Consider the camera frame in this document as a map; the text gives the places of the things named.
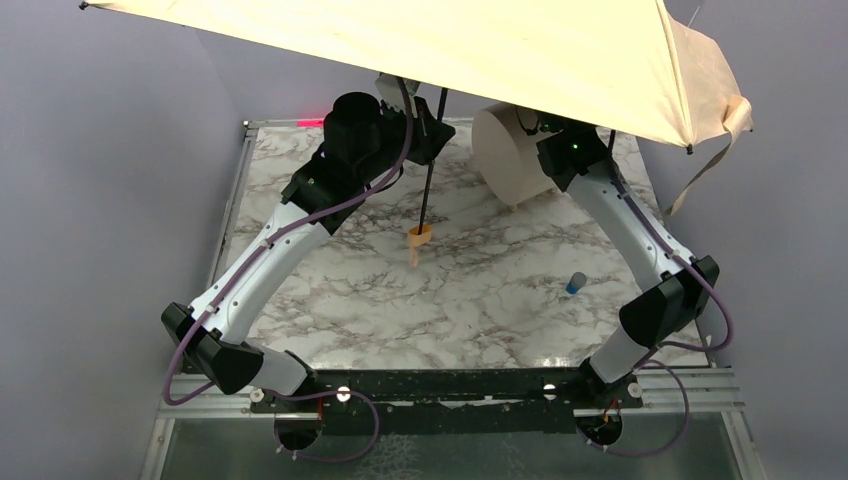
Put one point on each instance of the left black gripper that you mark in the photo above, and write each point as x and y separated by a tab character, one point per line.
432	130

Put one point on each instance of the beige folding umbrella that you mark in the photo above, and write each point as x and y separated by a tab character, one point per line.
624	65

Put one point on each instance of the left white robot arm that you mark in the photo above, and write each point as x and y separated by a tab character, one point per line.
365	143

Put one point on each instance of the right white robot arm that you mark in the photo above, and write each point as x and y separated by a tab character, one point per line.
674	283

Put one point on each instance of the cream cylindrical umbrella stand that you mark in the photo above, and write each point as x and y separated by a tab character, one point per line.
506	156

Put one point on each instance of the small blue capped bottle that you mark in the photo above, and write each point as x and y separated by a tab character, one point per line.
576	282

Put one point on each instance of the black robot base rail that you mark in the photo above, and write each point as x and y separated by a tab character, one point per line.
550	400

